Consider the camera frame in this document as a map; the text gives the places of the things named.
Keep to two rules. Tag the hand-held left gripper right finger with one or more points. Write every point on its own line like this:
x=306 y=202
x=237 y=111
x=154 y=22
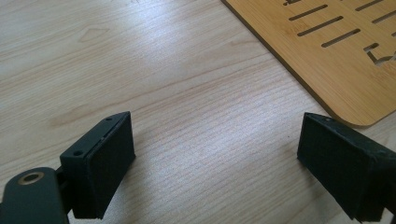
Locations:
x=336 y=161

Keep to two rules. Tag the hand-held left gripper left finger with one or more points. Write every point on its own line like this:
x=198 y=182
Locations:
x=102 y=168

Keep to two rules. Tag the orange square coaster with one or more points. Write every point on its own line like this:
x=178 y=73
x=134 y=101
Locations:
x=327 y=77

